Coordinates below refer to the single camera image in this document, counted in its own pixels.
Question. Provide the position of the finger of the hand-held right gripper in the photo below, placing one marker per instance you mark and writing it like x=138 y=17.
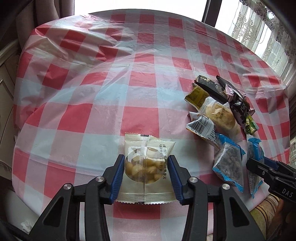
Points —
x=256 y=168
x=271 y=162

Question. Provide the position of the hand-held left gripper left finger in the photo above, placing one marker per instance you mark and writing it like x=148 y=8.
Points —
x=115 y=180

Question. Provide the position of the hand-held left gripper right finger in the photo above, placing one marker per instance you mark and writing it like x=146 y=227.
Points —
x=177 y=183

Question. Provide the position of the blue cartoon snack packet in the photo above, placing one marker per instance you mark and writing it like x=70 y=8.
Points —
x=254 y=150

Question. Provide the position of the blue-edged clear seed packet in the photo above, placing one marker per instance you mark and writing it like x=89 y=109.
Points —
x=229 y=162

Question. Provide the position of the cream nut snack packet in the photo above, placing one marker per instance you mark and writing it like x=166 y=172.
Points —
x=143 y=162

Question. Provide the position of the green snack packet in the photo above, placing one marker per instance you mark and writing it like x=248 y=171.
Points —
x=251 y=124

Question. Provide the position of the white barcode snack packet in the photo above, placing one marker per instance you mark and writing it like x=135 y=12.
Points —
x=201 y=126

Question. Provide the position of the clear round pastry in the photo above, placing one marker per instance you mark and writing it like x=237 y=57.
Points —
x=218 y=113

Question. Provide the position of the olive yellow snack packet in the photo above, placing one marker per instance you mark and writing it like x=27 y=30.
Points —
x=197 y=96

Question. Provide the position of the black gold print snack packet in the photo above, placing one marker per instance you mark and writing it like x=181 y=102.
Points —
x=205 y=82

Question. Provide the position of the person's right forearm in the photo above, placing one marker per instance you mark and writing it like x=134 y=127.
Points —
x=281 y=215

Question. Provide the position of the striped beige seat cushion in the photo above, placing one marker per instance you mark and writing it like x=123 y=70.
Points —
x=263 y=215

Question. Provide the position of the red checkered tablecloth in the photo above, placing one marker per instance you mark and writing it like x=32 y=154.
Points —
x=92 y=92

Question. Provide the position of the white lace curtain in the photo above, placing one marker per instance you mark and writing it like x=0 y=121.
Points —
x=254 y=30

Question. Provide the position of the grey pink drape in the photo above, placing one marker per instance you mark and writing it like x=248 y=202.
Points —
x=30 y=16

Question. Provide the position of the dark window frame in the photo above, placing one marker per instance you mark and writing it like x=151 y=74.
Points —
x=208 y=11

